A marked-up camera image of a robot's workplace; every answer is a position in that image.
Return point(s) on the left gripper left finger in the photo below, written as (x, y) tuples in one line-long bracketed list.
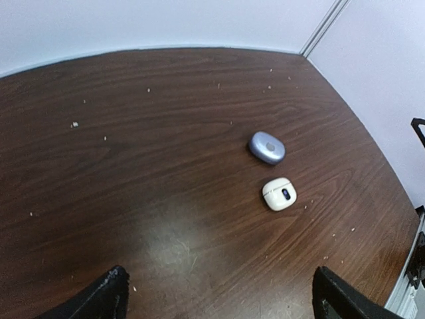
[(106, 297)]

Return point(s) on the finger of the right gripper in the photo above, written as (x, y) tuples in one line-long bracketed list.
[(416, 124)]

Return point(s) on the cream white charging case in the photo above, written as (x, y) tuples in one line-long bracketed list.
[(279, 194)]

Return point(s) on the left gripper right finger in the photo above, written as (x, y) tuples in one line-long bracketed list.
[(332, 297)]

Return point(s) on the right aluminium frame post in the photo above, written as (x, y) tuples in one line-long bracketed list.
[(323, 26)]

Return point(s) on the lavender earbud charging case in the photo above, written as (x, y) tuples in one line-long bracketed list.
[(267, 148)]

